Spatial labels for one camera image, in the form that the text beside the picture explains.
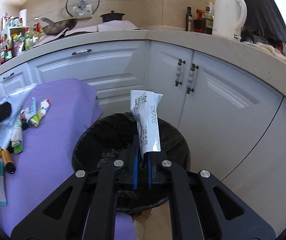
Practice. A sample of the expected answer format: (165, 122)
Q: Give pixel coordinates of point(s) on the green white crumpled packet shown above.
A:
(36, 119)

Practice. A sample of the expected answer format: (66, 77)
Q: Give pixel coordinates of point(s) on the glass pot lid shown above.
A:
(81, 9)

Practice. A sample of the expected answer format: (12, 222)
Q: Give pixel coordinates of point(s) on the cabinet door handle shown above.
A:
(190, 78)
(179, 72)

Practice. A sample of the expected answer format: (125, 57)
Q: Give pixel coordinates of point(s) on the small drawer handle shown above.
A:
(10, 75)

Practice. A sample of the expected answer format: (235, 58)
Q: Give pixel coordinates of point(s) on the dark olive oil bottle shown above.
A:
(189, 20)

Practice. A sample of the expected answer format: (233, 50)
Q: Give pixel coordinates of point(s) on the dark curtain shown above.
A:
(263, 20)

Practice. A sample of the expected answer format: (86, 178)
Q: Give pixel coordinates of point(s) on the metal wok pan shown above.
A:
(54, 28)

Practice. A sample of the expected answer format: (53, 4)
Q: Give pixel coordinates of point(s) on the cabinet door handle right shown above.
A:
(190, 78)

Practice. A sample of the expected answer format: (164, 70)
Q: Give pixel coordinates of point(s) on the white paper sheet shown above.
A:
(16, 99)

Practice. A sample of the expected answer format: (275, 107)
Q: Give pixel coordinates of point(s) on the purple tablecloth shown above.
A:
(46, 160)

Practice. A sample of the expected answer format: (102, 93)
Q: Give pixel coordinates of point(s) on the white tube wrapper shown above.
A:
(143, 106)

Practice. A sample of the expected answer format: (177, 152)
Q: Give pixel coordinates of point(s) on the white electric kettle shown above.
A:
(229, 18)

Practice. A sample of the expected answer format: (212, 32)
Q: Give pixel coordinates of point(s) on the dark sauce bottle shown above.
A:
(207, 21)

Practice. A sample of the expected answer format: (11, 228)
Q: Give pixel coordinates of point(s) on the spice rack with jars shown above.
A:
(17, 38)

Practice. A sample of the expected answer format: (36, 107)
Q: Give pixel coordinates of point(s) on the cabinet door handle left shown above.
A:
(179, 72)

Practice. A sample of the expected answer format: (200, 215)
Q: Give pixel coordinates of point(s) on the black pot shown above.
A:
(112, 16)

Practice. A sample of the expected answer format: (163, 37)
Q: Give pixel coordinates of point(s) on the black trash bin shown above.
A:
(103, 142)

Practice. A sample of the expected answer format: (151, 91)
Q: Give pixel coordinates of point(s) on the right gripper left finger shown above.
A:
(135, 155)

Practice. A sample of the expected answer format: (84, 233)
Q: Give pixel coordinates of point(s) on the amber brown bottle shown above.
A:
(8, 162)

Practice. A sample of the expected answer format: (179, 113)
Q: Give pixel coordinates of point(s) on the teal white marker tube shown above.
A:
(3, 199)

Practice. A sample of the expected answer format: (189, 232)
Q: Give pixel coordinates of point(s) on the white green wrapper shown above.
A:
(17, 137)

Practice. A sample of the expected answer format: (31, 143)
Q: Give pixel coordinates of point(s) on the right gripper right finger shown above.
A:
(152, 166)

